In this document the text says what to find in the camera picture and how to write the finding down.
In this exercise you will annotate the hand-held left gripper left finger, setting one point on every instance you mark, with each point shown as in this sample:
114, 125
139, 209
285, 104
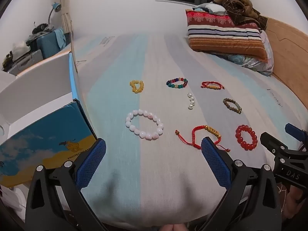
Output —
92, 160

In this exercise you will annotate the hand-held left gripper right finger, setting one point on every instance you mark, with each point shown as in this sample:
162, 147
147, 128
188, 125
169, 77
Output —
213, 160

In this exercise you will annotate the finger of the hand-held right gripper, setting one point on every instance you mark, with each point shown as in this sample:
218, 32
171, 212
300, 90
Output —
294, 131
273, 143

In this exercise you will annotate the white cardboard box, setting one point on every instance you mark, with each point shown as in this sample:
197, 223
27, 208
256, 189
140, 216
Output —
36, 134

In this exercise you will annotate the person's right hand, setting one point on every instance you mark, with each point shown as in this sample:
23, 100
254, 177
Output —
294, 202

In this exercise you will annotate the white pearl beads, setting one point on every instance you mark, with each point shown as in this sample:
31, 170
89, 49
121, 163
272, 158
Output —
191, 105

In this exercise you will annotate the blue floral pillow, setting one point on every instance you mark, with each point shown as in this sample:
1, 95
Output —
255, 63

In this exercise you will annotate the wooden headboard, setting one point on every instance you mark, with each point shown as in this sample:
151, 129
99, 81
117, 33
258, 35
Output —
288, 53

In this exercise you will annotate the white plastic appliance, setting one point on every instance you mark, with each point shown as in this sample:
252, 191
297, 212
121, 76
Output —
12, 197

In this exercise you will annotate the striped red pillow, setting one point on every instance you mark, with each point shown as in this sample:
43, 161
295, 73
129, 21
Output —
223, 38

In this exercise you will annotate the grey suitcase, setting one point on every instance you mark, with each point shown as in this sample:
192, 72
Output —
26, 62

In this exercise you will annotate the blue suitcase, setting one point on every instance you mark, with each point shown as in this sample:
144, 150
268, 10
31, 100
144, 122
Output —
47, 45

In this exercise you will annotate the teal cloth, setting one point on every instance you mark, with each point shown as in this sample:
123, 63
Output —
60, 37

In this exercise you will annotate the dark camouflage bag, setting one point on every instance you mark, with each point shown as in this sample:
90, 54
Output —
7, 61

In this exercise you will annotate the white plastic bag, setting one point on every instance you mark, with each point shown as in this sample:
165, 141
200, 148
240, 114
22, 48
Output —
20, 47

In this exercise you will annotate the brown blanket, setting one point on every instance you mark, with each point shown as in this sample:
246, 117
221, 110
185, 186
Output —
240, 7

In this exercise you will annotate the light blue cloth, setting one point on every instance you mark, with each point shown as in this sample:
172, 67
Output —
209, 6

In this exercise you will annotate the white curtain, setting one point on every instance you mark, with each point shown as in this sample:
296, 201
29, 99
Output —
65, 9

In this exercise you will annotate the blue desk lamp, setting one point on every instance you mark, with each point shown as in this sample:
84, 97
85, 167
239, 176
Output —
55, 6

